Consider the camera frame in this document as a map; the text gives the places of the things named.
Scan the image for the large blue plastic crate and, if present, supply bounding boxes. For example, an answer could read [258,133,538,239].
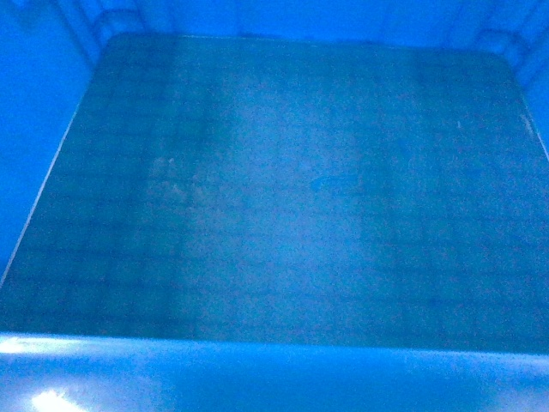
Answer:
[1,1,548,411]

